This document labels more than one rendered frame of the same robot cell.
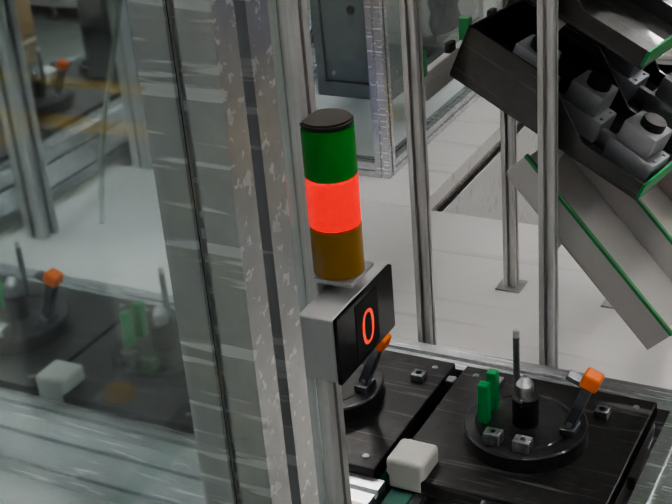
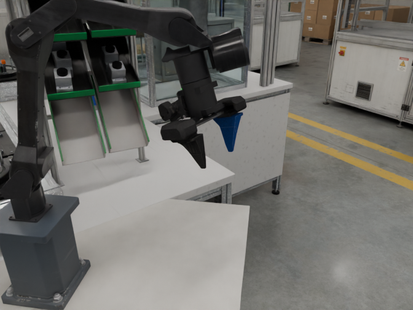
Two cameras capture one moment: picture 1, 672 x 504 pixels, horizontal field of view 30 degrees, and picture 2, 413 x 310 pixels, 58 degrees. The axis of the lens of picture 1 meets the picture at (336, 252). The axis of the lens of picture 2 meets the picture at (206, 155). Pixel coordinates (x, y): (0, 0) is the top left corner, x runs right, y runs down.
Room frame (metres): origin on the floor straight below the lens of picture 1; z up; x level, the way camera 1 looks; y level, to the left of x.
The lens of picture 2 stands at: (0.59, -1.19, 1.51)
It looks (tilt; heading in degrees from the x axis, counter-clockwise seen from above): 26 degrees down; 25
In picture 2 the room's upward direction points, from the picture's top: straight up
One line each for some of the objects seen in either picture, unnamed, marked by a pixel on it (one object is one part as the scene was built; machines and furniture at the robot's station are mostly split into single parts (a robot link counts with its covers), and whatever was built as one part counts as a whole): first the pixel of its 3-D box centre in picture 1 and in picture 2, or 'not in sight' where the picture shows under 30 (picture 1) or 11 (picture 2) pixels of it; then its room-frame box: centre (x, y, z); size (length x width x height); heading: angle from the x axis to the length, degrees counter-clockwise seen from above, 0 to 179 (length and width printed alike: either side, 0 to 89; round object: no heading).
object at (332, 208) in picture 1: (333, 198); not in sight; (1.07, 0.00, 1.33); 0.05 x 0.05 x 0.05
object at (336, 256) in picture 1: (337, 246); not in sight; (1.07, 0.00, 1.28); 0.05 x 0.05 x 0.05
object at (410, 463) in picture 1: (412, 465); not in sight; (1.14, -0.06, 0.97); 0.05 x 0.05 x 0.04; 61
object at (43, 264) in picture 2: not in sight; (40, 249); (1.03, -0.58, 0.96); 0.15 x 0.15 x 0.20; 16
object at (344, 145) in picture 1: (329, 148); not in sight; (1.07, 0.00, 1.38); 0.05 x 0.05 x 0.05
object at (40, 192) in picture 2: not in sight; (29, 199); (1.03, -0.58, 1.09); 0.07 x 0.07 x 0.06; 16
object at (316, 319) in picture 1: (336, 238); not in sight; (1.07, 0.00, 1.29); 0.12 x 0.05 x 0.25; 151
